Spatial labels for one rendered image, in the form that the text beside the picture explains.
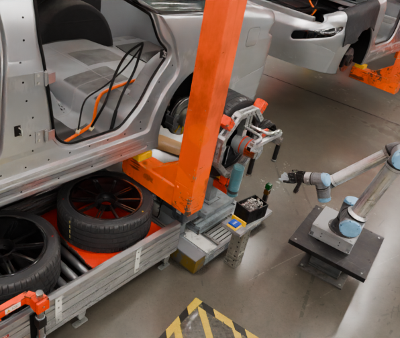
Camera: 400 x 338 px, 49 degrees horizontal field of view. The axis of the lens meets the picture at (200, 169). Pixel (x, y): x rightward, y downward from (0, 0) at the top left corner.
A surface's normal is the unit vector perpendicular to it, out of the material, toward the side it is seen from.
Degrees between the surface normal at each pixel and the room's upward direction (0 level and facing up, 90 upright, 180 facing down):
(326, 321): 0
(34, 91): 88
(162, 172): 90
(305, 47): 90
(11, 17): 75
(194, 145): 90
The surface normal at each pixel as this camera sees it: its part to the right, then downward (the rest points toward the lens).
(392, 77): -0.64, 0.32
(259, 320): 0.17, -0.83
